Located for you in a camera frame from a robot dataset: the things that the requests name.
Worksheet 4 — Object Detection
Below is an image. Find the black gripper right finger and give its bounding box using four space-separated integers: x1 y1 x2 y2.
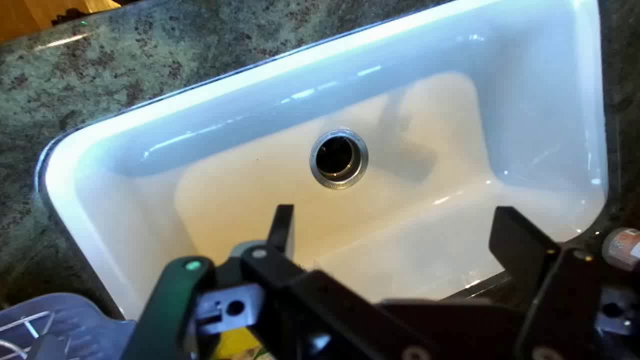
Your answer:
487 206 606 360

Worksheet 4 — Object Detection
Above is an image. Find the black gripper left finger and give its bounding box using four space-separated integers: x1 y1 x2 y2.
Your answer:
122 203 427 360

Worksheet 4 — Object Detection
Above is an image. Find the metal sink drain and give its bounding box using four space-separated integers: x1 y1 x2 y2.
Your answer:
308 128 369 190

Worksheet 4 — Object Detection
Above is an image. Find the white kitchen sink basin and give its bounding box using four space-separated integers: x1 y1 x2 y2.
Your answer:
36 0 612 323

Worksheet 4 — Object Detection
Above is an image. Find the small jar with pale lid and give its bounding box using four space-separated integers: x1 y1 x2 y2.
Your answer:
599 227 640 273

